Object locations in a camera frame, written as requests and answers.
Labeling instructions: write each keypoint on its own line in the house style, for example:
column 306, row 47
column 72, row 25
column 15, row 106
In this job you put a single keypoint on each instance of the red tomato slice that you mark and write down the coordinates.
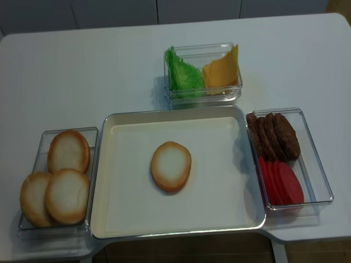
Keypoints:
column 285, row 199
column 276, row 199
column 291, row 183
column 267, row 182

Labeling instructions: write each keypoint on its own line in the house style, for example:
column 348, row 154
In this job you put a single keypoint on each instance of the white rectangular metal tray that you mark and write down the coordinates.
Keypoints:
column 222, row 192

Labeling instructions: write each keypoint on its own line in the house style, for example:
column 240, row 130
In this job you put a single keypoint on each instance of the green lettuce leaf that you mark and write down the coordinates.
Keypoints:
column 186, row 80

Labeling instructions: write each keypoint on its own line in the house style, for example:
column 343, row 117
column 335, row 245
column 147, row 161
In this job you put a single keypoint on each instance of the brown meat patty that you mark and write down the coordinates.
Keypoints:
column 268, row 150
column 286, row 137
column 251, row 123
column 270, row 133

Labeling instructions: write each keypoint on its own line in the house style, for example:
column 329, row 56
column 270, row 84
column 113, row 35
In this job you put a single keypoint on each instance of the rightmost red tomato slice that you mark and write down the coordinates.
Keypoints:
column 291, row 183

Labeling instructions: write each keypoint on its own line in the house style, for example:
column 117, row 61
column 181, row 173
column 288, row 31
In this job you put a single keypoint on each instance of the clear lettuce cheese container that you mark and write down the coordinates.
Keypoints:
column 199, row 56

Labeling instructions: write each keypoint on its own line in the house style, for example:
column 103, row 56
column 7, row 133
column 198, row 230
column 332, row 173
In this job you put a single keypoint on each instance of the bun slice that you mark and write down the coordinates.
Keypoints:
column 171, row 166
column 32, row 203
column 66, row 196
column 68, row 150

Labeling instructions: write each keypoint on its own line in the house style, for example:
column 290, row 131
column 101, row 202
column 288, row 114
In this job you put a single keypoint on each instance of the clear bun container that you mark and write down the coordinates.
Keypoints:
column 91, row 134

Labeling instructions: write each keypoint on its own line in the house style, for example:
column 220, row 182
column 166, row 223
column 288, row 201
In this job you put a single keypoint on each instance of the rightmost brown meat patty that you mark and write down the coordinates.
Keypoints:
column 286, row 137

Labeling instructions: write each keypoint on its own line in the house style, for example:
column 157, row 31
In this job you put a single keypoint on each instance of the clear patty tomato container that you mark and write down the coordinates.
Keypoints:
column 307, row 168

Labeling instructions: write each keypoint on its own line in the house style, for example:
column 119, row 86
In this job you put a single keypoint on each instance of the leftmost brown meat patty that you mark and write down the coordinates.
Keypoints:
column 251, row 123

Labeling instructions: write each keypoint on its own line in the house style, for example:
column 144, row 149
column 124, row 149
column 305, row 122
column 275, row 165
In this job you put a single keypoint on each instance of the leftmost red tomato slice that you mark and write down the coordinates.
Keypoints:
column 267, row 182

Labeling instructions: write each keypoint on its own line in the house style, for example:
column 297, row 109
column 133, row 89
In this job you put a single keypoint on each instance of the yellow cheese slices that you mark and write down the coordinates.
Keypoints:
column 223, row 72

